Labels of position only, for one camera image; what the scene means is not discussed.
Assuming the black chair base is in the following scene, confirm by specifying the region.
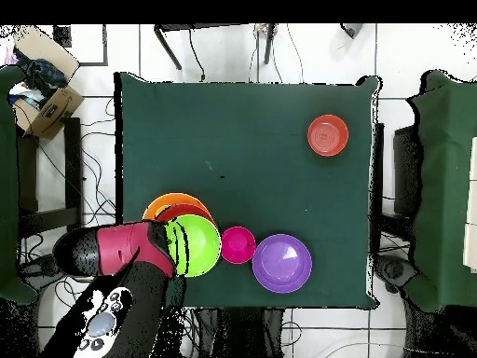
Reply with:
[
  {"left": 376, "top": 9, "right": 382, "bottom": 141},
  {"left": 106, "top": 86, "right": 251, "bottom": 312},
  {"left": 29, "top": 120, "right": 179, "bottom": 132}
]
[
  {"left": 21, "top": 251, "right": 68, "bottom": 286},
  {"left": 374, "top": 253, "right": 418, "bottom": 294}
]

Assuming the wide red bowl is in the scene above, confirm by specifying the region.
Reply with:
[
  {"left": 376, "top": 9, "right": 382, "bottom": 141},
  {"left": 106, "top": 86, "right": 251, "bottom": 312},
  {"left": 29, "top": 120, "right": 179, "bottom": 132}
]
[{"left": 154, "top": 202, "right": 218, "bottom": 229}]

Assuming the small orange bowl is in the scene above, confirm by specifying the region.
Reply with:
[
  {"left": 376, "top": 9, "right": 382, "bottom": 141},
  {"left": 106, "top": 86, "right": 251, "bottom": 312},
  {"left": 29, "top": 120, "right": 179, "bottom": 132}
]
[{"left": 307, "top": 114, "right": 350, "bottom": 158}]

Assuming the pink bowl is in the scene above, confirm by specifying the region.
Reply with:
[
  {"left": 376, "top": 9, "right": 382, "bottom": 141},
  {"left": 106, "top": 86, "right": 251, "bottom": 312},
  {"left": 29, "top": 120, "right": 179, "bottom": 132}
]
[{"left": 220, "top": 226, "right": 257, "bottom": 266}]

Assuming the large orange bowl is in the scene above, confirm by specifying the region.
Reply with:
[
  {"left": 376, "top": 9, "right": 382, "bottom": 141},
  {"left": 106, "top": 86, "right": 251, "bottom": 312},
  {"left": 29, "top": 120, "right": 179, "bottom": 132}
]
[{"left": 142, "top": 192, "right": 210, "bottom": 223}]

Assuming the purple bowl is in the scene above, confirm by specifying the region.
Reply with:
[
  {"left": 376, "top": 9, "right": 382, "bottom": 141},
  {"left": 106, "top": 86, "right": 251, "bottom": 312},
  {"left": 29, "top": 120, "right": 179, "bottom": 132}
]
[{"left": 252, "top": 233, "right": 313, "bottom": 295}]

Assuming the black metal table frame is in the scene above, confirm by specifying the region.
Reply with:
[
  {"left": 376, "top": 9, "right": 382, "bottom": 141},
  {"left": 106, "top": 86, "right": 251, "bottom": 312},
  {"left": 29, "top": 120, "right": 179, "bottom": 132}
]
[{"left": 153, "top": 22, "right": 279, "bottom": 71}]

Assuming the cardboard box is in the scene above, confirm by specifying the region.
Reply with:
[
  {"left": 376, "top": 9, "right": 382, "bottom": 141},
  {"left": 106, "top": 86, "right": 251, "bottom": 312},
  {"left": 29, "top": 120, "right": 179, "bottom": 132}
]
[{"left": 12, "top": 25, "right": 85, "bottom": 141}]

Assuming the person's foot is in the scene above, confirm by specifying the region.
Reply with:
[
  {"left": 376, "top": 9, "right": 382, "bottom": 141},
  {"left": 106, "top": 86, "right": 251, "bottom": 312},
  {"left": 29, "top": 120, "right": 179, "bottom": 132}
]
[{"left": 340, "top": 22, "right": 365, "bottom": 39}]

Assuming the dark green table cloth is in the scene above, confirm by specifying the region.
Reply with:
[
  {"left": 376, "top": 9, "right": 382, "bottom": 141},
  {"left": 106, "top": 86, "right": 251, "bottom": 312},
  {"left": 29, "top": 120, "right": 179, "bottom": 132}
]
[{"left": 118, "top": 72, "right": 379, "bottom": 309}]

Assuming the tangle of black cables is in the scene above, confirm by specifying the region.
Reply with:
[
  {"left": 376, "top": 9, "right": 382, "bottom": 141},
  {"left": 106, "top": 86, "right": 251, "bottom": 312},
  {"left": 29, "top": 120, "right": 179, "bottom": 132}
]
[{"left": 18, "top": 96, "right": 120, "bottom": 329}]

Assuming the green covered table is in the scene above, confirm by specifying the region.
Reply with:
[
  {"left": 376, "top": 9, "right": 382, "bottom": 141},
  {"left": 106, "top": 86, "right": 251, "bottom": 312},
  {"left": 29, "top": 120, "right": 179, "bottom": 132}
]
[
  {"left": 0, "top": 64, "right": 38, "bottom": 305},
  {"left": 403, "top": 70, "right": 477, "bottom": 312}
]

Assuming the black bench stand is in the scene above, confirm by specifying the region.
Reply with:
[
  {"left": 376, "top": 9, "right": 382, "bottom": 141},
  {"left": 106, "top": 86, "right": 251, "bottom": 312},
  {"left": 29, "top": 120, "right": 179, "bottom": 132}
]
[{"left": 16, "top": 117, "right": 86, "bottom": 249}]

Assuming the green bowl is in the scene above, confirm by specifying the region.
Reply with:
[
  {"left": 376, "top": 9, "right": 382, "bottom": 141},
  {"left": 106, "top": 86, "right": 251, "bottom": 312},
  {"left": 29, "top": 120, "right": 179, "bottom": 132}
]
[{"left": 165, "top": 213, "right": 224, "bottom": 278}]

